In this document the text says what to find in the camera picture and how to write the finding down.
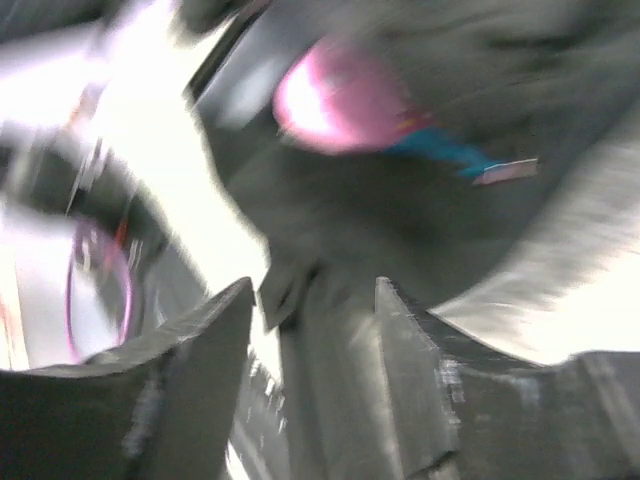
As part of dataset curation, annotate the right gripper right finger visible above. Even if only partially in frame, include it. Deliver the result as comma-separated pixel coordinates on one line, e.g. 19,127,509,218
375,278,639,479

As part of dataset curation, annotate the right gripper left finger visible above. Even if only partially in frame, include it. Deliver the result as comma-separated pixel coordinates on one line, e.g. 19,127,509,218
1,278,253,479

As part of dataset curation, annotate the Little Women paperback book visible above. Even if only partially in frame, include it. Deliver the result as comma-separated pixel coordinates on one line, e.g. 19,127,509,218
472,158,538,186

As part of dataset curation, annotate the Jane Eyre paperback book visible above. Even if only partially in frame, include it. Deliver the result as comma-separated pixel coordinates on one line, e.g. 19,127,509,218
386,127,499,178

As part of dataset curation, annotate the pink pencil case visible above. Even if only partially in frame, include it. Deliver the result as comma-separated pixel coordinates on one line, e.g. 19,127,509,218
273,38,432,155

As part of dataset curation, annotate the black backpack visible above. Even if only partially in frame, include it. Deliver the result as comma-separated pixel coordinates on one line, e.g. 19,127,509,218
179,0,640,351

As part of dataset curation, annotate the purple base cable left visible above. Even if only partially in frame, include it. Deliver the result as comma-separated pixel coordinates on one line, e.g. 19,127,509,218
63,219,136,364

